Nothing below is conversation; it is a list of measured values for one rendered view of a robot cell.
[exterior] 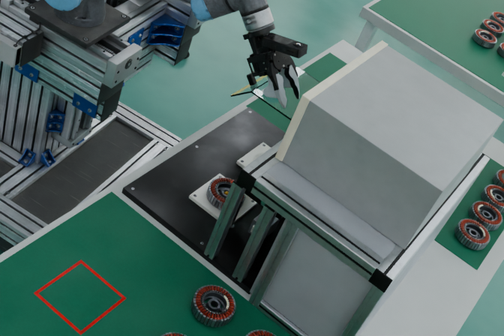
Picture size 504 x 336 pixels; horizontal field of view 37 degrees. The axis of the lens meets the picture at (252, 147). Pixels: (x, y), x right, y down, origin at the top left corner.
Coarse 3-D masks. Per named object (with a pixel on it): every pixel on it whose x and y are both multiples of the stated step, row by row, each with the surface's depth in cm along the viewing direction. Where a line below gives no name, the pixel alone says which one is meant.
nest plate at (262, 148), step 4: (260, 144) 248; (264, 144) 249; (256, 148) 246; (260, 148) 246; (264, 148) 247; (268, 148) 248; (248, 152) 243; (252, 152) 244; (256, 152) 244; (260, 152) 245; (264, 152) 246; (244, 156) 241; (248, 156) 242; (252, 156) 242; (256, 156) 243; (240, 160) 239; (244, 160) 240; (248, 160) 240; (252, 160) 241; (240, 164) 238; (244, 164) 238
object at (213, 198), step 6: (216, 180) 223; (222, 180) 224; (228, 180) 225; (210, 186) 222; (216, 186) 222; (222, 186) 225; (228, 186) 225; (210, 192) 220; (216, 192) 220; (222, 192) 222; (210, 198) 220; (216, 198) 218; (222, 198) 219; (216, 204) 219; (222, 204) 219
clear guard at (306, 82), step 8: (304, 72) 235; (256, 80) 232; (264, 80) 227; (304, 80) 231; (312, 80) 233; (248, 88) 223; (256, 88) 221; (264, 88) 222; (288, 88) 225; (304, 88) 228; (232, 96) 224; (256, 96) 218; (264, 96) 219; (288, 96) 223; (272, 104) 217; (288, 104) 220; (296, 104) 221; (280, 112) 216; (288, 112) 217
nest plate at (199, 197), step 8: (216, 176) 230; (208, 184) 227; (200, 192) 223; (192, 200) 221; (200, 200) 221; (248, 200) 227; (208, 208) 219; (216, 208) 220; (240, 208) 223; (248, 208) 224; (216, 216) 218; (240, 216) 221
